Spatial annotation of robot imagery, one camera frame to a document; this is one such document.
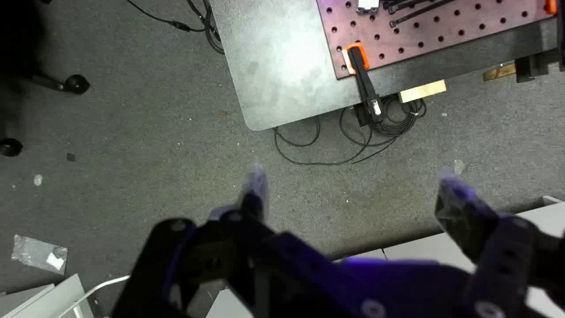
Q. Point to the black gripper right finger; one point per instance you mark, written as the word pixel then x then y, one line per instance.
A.
pixel 465 215

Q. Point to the black bars on breadboard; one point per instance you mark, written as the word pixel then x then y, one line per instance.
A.
pixel 412 10

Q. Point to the clear plastic bag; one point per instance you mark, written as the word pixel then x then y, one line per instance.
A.
pixel 38 254

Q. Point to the black office chair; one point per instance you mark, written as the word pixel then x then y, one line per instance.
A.
pixel 75 84

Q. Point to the small pale wooden block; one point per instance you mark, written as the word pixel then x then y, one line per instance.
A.
pixel 424 91

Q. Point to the white box panel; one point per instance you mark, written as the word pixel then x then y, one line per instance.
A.
pixel 424 250

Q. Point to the grey flat panel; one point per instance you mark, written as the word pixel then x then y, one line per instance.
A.
pixel 36 301

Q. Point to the perforated reddish breadboard plate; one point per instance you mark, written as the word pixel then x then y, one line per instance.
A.
pixel 442 33

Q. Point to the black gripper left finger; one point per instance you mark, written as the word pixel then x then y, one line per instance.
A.
pixel 255 192

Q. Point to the grey metal base plate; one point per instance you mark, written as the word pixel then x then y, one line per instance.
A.
pixel 276 59

